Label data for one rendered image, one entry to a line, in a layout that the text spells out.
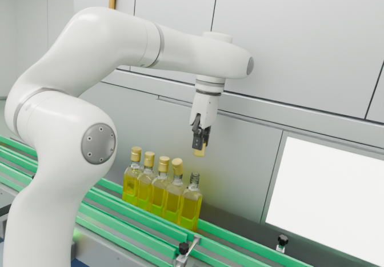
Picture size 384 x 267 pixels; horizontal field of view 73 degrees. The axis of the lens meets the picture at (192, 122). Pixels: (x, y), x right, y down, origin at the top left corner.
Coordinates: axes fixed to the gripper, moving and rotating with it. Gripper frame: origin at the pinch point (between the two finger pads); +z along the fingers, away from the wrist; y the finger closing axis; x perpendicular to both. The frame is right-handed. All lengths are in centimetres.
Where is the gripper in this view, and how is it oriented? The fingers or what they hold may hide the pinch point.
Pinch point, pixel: (200, 141)
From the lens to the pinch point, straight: 79.4
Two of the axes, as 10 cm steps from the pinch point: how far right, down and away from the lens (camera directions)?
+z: -1.4, 9.5, 2.7
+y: -4.3, 1.9, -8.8
